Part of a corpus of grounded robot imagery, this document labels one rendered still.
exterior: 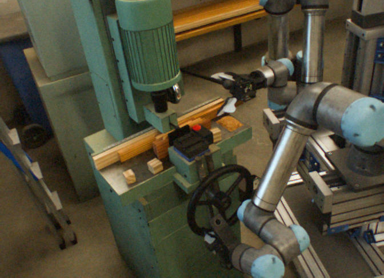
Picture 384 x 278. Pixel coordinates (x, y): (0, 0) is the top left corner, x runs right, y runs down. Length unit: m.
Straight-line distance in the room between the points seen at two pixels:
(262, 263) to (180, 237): 0.66
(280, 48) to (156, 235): 0.90
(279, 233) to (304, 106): 0.35
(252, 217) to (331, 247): 0.95
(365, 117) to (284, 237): 0.39
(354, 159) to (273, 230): 0.51
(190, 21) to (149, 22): 2.38
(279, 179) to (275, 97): 0.51
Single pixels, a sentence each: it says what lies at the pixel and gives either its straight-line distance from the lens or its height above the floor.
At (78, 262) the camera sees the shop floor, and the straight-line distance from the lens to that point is 2.47.
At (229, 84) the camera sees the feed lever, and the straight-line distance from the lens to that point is 1.34.
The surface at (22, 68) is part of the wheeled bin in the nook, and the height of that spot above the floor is 0.67.
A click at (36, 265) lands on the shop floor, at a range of 2.57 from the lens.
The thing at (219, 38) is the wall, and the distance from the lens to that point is 4.41.
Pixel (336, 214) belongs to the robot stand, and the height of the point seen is 0.65.
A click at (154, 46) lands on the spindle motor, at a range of 1.33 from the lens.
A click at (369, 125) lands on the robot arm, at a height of 1.25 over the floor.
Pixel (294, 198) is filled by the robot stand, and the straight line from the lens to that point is 2.31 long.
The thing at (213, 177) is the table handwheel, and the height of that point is 0.95.
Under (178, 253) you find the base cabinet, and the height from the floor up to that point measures 0.46.
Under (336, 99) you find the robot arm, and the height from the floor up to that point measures 1.29.
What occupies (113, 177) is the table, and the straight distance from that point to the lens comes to 1.47.
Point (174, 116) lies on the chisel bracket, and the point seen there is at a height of 1.02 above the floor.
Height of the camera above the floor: 1.81
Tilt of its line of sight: 35 degrees down
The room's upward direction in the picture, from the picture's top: 7 degrees counter-clockwise
